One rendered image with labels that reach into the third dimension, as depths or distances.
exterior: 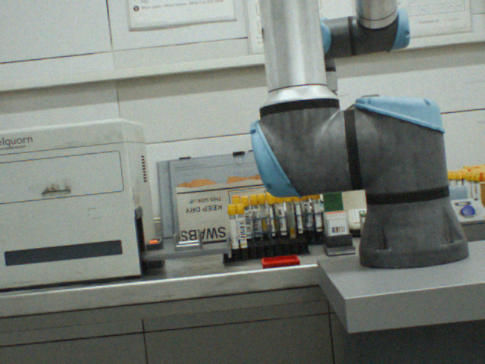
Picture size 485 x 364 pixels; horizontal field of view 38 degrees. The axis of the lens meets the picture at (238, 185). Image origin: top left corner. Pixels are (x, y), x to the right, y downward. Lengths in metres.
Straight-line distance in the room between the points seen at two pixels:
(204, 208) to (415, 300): 0.86
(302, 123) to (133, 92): 1.05
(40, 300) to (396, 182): 0.69
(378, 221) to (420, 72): 1.07
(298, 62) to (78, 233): 0.57
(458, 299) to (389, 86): 1.21
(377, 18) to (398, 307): 0.63
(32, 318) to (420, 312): 0.78
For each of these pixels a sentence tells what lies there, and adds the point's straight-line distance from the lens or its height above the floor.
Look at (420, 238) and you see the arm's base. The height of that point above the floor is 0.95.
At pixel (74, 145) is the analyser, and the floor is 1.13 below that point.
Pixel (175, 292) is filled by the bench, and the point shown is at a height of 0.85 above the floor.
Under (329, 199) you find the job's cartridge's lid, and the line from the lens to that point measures 1.42.
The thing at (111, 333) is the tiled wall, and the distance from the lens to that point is 2.04.
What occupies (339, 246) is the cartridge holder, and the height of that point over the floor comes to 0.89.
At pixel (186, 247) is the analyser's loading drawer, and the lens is 1.34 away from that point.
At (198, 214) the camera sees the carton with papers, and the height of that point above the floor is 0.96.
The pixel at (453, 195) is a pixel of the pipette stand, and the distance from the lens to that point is 1.48.
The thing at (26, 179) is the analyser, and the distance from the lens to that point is 1.36.
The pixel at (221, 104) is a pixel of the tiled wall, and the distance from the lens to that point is 1.95.
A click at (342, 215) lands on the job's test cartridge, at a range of 1.38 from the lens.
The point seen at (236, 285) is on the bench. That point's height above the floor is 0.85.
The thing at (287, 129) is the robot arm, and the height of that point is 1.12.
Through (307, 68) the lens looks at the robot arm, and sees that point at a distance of 1.00.
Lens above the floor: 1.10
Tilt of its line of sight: 3 degrees down
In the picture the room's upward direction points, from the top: 6 degrees counter-clockwise
